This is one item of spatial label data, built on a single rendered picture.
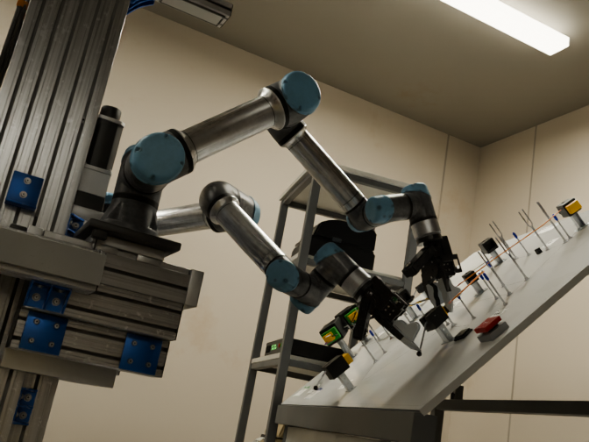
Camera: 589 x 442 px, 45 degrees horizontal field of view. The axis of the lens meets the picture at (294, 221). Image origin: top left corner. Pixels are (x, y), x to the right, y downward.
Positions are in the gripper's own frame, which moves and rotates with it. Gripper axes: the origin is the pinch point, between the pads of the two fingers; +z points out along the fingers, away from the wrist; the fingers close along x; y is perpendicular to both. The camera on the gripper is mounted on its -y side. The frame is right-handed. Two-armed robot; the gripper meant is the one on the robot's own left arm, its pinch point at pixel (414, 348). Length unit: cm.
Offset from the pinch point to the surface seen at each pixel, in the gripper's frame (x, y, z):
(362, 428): -9.0, -21.6, 4.7
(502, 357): 273, -13, 18
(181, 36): 177, 8, -237
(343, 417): 4.1, -27.2, -1.8
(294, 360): 75, -48, -36
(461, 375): -23.9, 7.1, 13.3
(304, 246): 82, -15, -65
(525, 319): -12.8, 24.7, 14.8
